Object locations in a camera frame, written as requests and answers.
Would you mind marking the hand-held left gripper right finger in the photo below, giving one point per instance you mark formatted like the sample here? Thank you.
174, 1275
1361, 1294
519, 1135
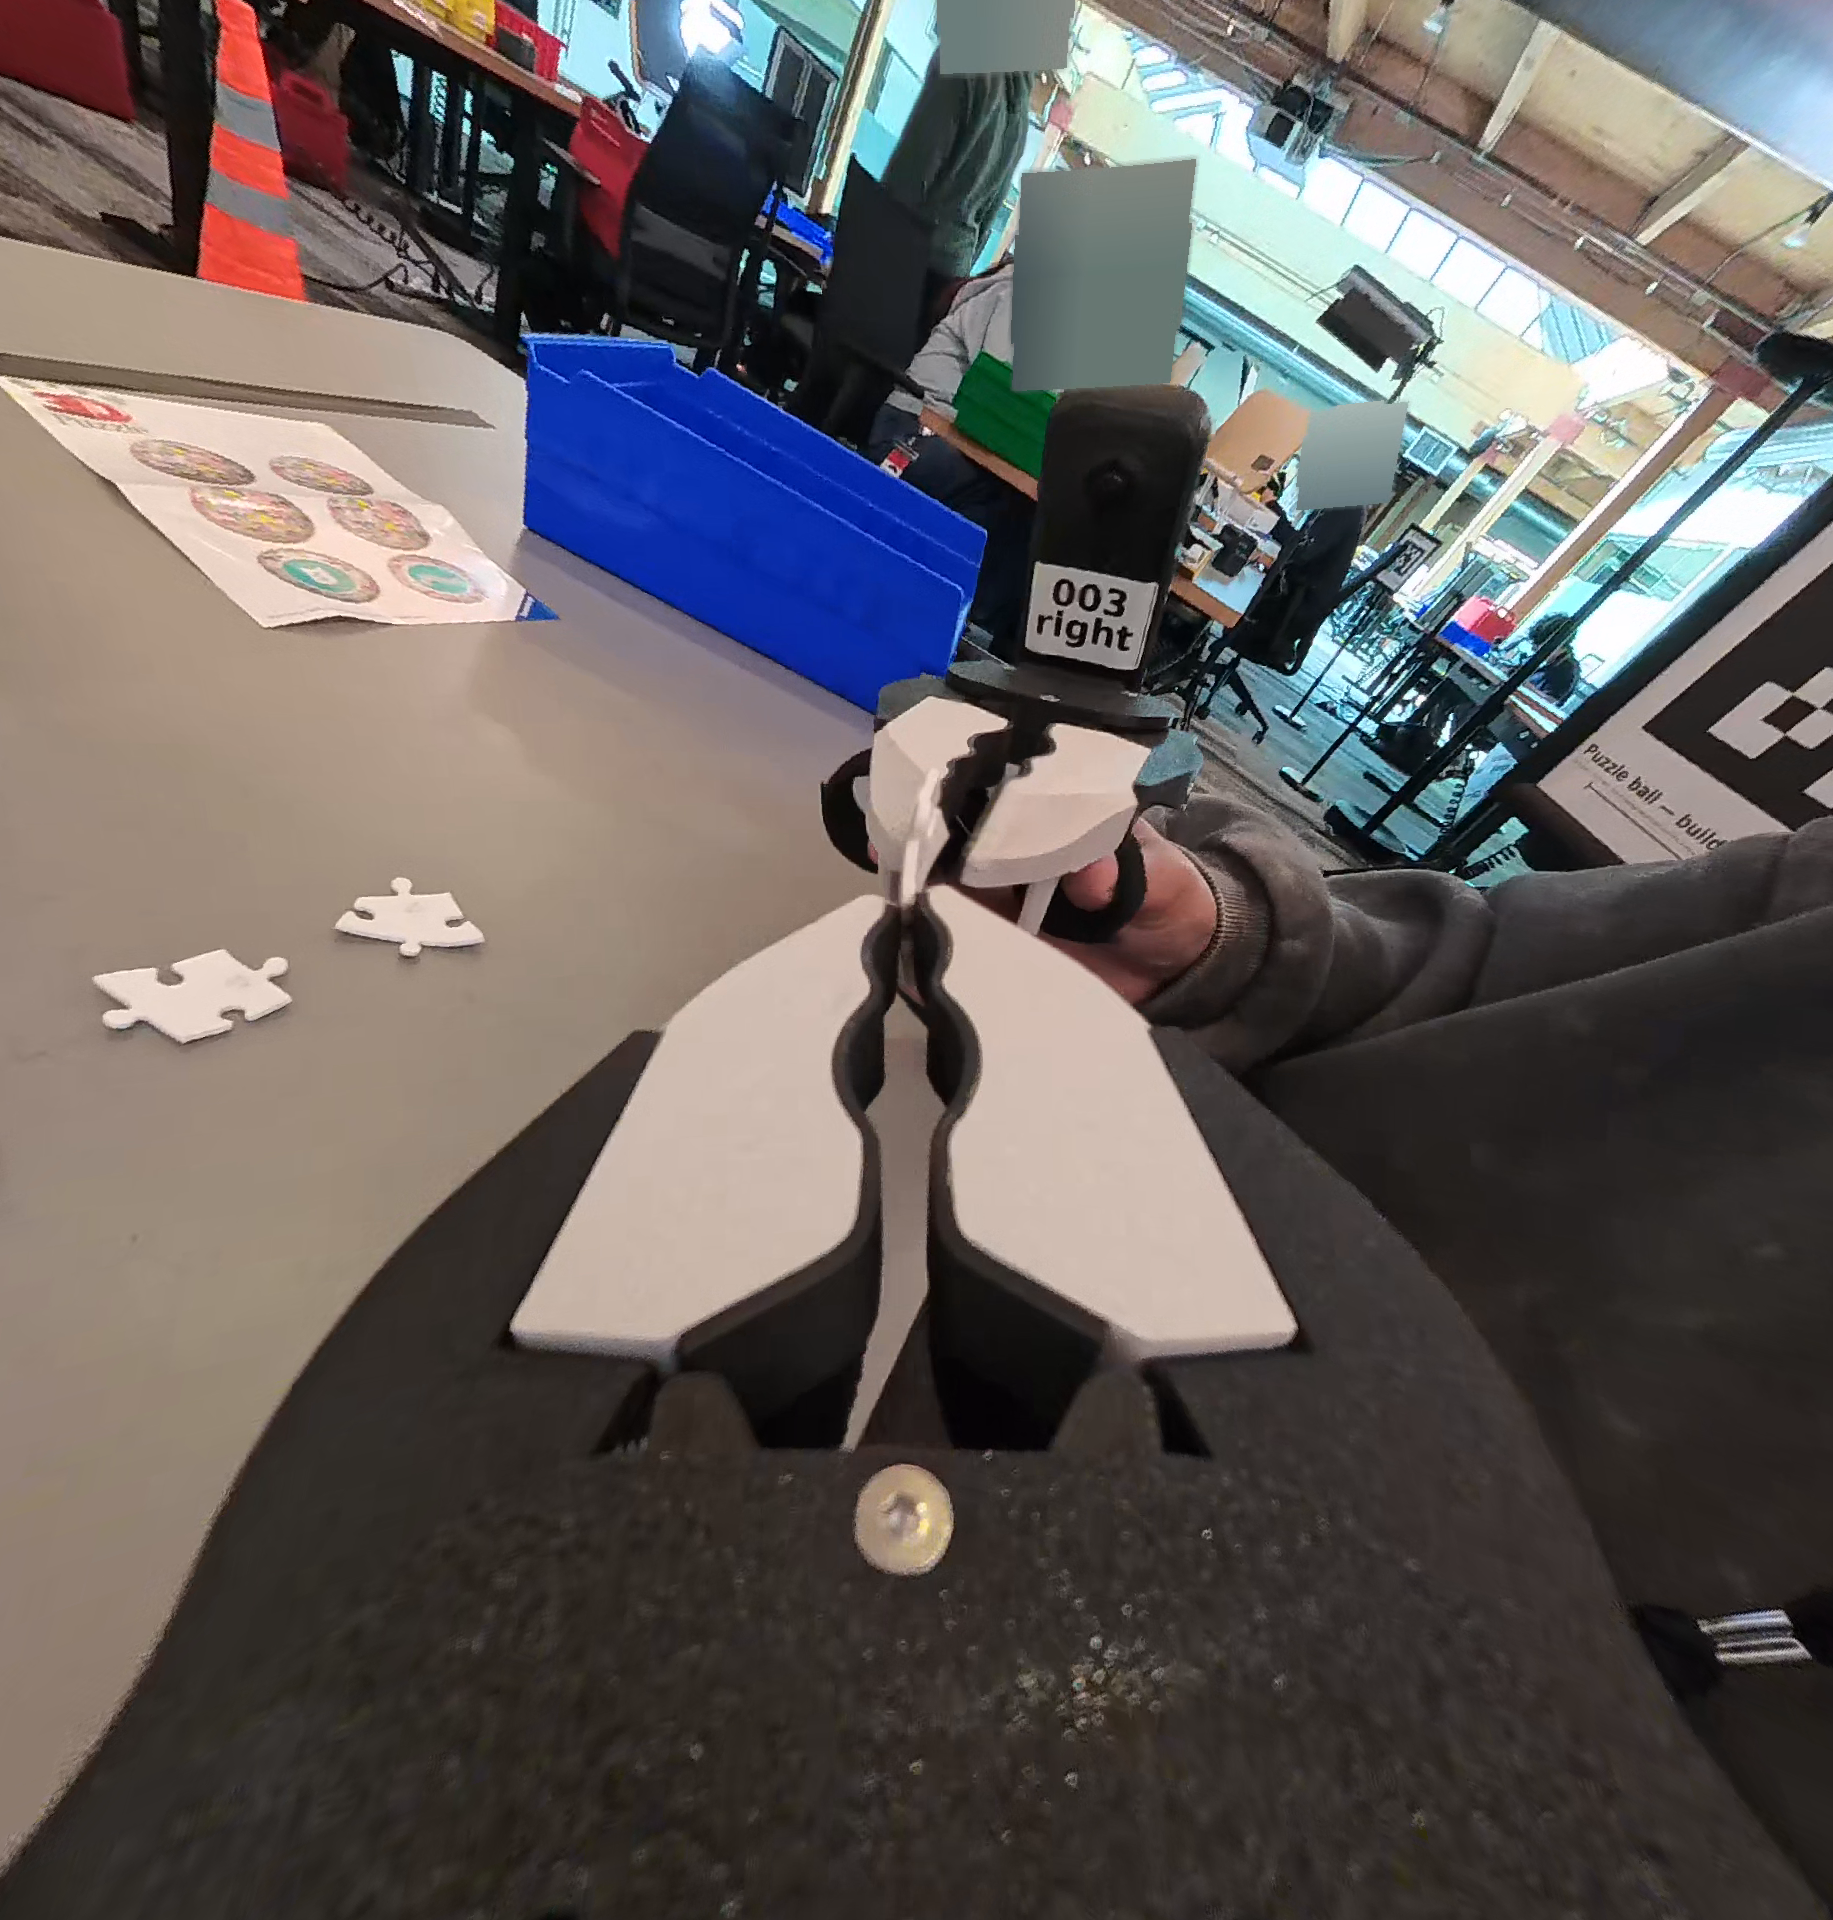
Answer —
1110, 1173

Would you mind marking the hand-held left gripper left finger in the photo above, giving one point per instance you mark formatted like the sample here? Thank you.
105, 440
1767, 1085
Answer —
706, 1173

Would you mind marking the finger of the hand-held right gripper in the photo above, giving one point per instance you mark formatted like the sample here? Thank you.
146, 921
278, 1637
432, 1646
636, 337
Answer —
916, 795
1065, 808

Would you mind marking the person's right forearm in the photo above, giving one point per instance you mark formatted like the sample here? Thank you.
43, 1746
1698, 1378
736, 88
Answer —
1397, 933

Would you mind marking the person's right hand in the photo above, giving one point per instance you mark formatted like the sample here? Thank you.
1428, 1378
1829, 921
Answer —
1175, 920

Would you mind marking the black studio lamp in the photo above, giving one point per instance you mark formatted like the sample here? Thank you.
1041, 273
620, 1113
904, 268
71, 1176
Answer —
1375, 317

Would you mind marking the blue plastic bin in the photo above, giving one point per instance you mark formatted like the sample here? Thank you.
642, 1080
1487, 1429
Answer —
751, 509

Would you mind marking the black office chair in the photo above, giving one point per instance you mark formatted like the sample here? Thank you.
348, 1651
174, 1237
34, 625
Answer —
706, 184

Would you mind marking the black white marker board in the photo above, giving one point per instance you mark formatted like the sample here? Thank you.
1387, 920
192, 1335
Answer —
1756, 709

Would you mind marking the printed instruction leaflet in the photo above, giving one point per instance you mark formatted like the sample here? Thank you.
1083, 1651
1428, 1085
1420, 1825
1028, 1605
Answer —
269, 497

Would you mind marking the background wooden table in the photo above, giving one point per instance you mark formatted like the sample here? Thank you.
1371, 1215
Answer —
465, 88

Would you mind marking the orange object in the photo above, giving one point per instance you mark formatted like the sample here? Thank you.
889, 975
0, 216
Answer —
249, 151

